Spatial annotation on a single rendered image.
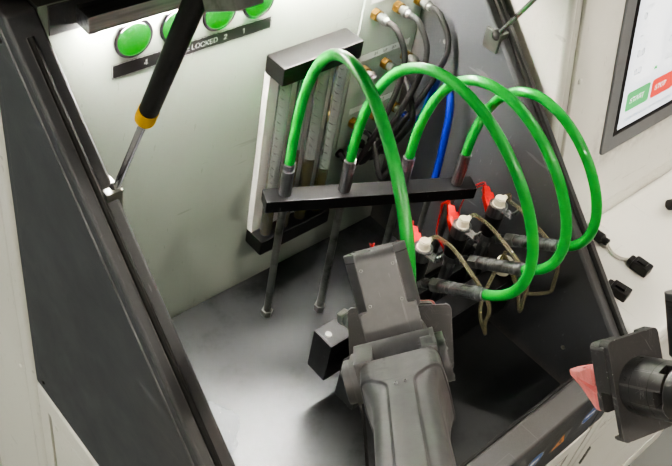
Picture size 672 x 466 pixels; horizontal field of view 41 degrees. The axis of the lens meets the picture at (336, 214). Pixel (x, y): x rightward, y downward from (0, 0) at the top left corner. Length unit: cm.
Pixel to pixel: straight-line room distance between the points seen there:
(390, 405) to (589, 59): 86
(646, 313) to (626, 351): 55
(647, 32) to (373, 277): 84
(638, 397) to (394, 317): 27
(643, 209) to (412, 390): 109
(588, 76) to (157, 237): 67
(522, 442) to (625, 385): 39
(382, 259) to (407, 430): 22
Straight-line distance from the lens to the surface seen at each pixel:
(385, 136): 90
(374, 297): 75
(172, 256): 135
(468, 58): 137
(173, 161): 121
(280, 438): 134
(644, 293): 150
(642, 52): 149
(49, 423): 149
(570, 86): 136
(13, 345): 148
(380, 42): 137
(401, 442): 55
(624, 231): 159
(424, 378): 64
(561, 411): 133
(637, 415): 94
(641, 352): 93
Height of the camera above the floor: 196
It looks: 43 degrees down
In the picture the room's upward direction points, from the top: 12 degrees clockwise
